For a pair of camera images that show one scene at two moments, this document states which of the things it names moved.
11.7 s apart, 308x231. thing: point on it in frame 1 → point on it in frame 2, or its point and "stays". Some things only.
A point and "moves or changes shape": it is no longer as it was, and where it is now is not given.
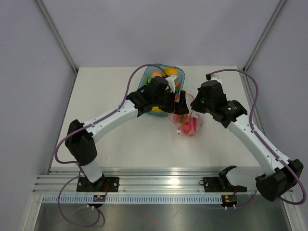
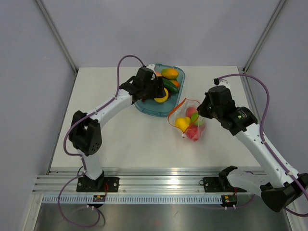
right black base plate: [219, 184] stays
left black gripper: [177, 108] → [160, 90]
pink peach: [180, 118] moves or changes shape
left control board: [97, 198] stays
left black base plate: [103, 184] stays
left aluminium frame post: [58, 36] stays
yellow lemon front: [156, 109] → [183, 122]
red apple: [189, 128] → [193, 133]
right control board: [229, 200] stays
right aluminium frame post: [263, 35] stays
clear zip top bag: [187, 124] moves or changes shape
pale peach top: [156, 73] stays
